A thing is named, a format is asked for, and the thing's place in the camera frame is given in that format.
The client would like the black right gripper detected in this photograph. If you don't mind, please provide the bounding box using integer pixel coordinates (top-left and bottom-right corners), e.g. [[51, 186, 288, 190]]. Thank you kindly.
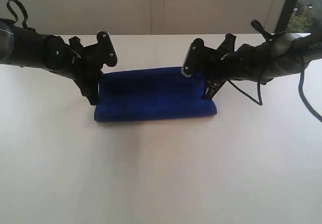
[[201, 33, 238, 100]]

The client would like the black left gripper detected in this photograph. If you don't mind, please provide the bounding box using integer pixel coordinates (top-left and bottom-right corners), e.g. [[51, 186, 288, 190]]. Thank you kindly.
[[69, 36, 104, 105]]

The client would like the blue microfibre towel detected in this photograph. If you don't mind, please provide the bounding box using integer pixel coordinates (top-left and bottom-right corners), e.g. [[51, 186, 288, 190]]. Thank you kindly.
[[94, 66, 217, 122]]

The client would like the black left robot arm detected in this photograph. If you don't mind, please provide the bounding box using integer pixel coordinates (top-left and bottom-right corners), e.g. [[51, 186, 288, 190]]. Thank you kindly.
[[1, 20, 101, 106]]

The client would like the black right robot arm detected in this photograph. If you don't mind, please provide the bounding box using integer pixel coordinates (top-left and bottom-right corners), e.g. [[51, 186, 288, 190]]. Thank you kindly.
[[203, 33, 321, 100]]

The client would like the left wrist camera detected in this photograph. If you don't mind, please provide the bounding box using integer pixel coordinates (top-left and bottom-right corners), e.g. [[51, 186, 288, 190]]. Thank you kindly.
[[82, 31, 118, 70]]

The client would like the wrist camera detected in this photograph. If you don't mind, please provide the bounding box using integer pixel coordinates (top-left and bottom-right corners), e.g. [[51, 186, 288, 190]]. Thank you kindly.
[[82, 31, 118, 70], [181, 38, 218, 79]]

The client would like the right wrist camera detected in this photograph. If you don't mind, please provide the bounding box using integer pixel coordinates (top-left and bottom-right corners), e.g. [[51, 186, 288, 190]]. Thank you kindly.
[[181, 38, 218, 79]]

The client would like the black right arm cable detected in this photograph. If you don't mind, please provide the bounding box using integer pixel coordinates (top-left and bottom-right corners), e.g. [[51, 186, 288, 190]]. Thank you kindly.
[[226, 19, 322, 123]]

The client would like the black left camera cable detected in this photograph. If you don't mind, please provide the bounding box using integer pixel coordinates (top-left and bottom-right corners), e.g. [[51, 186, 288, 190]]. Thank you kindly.
[[6, 0, 36, 32]]

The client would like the black window frame post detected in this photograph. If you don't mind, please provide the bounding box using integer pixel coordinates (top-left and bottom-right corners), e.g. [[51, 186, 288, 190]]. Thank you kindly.
[[274, 0, 297, 33]]

